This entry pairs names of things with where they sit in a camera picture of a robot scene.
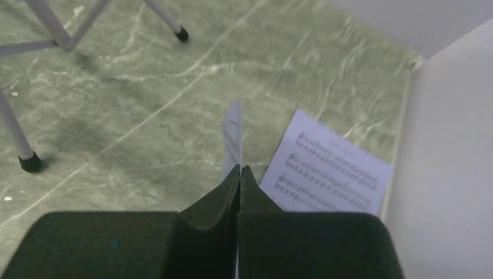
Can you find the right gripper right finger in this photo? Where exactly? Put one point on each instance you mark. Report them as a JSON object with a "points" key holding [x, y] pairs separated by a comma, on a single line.
{"points": [[278, 244]]}

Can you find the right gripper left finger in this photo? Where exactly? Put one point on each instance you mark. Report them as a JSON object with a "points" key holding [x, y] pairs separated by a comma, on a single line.
{"points": [[198, 242]]}

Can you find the sheet music paper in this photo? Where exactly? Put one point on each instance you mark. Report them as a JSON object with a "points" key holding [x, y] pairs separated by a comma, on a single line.
{"points": [[316, 170], [232, 137]]}

